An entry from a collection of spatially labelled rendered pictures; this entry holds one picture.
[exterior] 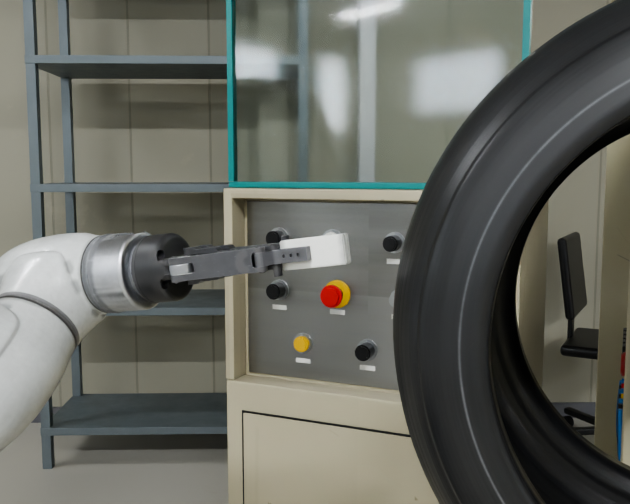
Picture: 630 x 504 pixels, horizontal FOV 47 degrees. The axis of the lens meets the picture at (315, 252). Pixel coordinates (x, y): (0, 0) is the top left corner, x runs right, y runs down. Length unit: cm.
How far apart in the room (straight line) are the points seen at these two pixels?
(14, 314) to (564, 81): 57
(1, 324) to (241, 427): 75
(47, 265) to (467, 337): 48
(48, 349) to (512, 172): 50
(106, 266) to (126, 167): 301
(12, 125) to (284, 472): 289
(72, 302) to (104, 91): 306
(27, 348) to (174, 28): 314
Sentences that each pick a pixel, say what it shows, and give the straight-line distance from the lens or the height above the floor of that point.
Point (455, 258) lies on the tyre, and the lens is 55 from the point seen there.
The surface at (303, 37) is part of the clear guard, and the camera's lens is 136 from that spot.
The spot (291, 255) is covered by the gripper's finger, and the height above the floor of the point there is 122.
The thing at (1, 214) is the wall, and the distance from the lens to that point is 401.
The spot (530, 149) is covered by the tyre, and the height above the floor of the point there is 132.
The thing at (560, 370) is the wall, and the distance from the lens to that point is 411.
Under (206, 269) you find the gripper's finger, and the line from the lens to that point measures 73.
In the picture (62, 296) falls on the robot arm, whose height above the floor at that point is 117.
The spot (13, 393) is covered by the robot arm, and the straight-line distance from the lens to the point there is 77.
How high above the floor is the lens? 130
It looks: 6 degrees down
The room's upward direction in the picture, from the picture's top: straight up
